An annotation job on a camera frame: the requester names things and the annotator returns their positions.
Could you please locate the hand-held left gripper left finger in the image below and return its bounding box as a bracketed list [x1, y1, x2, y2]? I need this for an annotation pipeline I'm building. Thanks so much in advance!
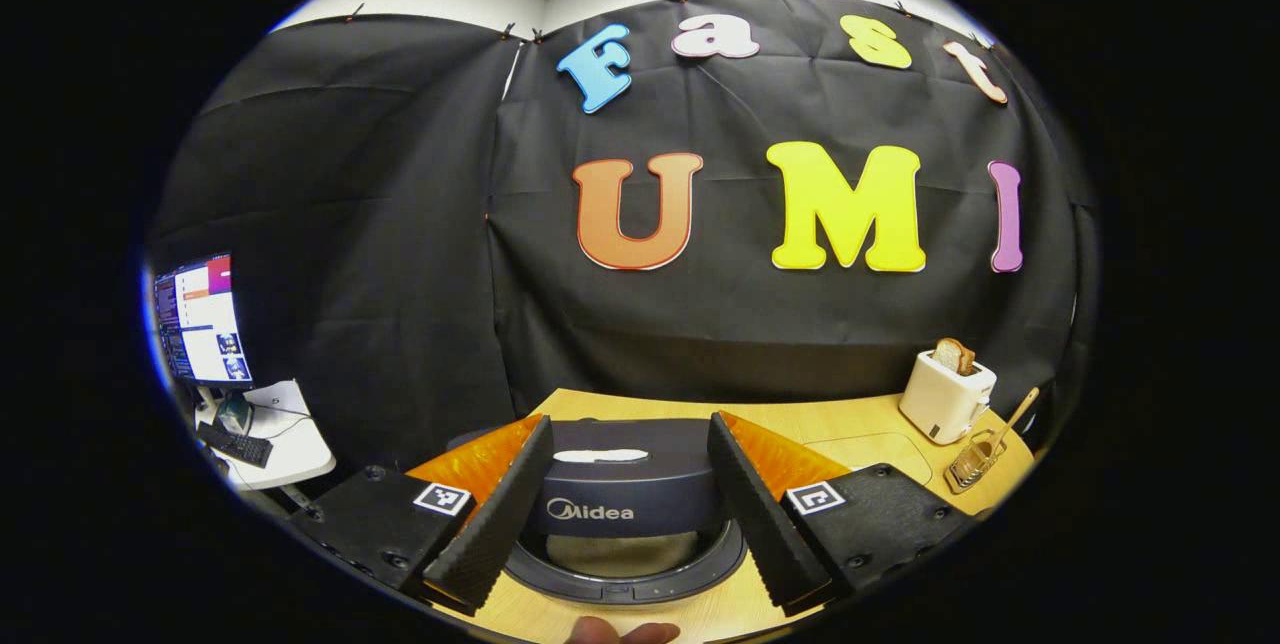
[290, 414, 556, 615]

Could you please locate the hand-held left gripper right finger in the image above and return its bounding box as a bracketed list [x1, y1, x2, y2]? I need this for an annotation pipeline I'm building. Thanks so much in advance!
[707, 411, 976, 617]

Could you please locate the computer monitor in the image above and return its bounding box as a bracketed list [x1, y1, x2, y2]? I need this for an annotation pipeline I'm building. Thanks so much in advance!
[152, 254, 253, 387]

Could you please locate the white toaster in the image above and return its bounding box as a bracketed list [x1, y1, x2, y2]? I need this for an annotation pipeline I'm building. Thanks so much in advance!
[898, 349, 998, 446]

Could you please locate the black keyboard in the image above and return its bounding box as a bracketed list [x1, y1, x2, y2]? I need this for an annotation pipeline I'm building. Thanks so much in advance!
[196, 421, 273, 469]

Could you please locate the metal wire chopstick holder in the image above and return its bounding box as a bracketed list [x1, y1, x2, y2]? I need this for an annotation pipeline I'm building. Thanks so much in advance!
[945, 429, 1008, 495]

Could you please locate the black backdrop cloth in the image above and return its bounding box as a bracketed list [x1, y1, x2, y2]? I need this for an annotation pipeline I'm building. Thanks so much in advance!
[148, 0, 1101, 475]

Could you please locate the clear plastic container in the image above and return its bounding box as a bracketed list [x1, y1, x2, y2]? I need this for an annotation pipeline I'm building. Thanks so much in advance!
[800, 431, 933, 485]

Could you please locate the silver black rice cooker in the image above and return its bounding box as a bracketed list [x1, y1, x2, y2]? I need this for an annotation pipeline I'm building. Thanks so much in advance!
[447, 417, 749, 607]

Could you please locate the toasted bread slice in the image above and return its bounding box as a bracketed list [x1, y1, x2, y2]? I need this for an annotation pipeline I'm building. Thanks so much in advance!
[932, 337, 977, 377]

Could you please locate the white side table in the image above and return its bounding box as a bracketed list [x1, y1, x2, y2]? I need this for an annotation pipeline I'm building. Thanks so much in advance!
[195, 379, 336, 505]

